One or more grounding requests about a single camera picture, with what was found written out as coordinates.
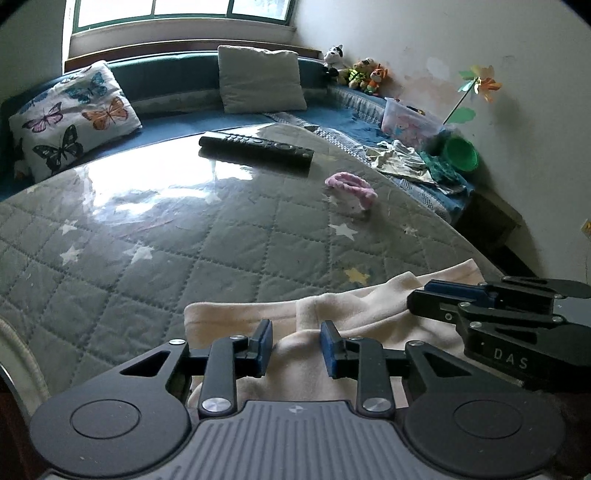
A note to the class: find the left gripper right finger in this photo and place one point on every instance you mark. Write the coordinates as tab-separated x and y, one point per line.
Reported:
372	366

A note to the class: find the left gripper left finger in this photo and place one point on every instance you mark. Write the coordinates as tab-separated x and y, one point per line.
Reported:
218	366

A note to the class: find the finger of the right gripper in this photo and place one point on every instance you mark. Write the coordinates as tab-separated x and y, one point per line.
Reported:
451	310
510	287

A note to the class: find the cream beige garment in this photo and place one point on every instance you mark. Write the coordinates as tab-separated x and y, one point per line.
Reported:
297	370

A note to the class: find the pink hair scrunchie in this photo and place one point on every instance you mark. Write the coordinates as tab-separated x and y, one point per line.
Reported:
350	193

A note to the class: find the green plastic bowl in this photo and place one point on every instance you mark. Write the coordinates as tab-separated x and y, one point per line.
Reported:
461	154

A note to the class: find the crumpled light cloth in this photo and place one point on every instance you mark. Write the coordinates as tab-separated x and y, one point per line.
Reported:
396	159

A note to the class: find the grey quilted star table cover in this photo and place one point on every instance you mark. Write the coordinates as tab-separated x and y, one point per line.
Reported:
99	261

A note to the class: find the clear plastic storage box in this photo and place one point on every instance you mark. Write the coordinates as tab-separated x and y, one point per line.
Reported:
412	126

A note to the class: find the black remote control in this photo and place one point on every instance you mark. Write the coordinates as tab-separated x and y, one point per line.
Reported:
244	149

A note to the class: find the colourful paper pinwheel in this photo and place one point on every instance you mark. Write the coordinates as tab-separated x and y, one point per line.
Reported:
478	82

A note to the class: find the round recessed table burner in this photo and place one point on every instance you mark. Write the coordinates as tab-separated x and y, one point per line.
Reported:
23	390

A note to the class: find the orange plush toy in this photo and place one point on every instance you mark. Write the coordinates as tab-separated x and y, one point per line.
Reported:
377	77

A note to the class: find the green yellow plush toy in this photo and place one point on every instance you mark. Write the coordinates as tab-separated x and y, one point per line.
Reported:
358	76

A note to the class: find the black white plush toy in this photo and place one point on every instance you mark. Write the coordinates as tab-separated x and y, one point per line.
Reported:
334	64

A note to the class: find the blue bench sofa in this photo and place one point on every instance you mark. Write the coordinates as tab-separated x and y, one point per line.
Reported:
176	96

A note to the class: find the grey plain pillow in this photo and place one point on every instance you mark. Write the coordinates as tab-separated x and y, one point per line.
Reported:
253	80

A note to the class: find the butterfly print pillow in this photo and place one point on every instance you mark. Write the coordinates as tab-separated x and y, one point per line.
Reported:
80	113

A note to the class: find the window with green frame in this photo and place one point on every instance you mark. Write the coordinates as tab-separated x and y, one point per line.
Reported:
92	14

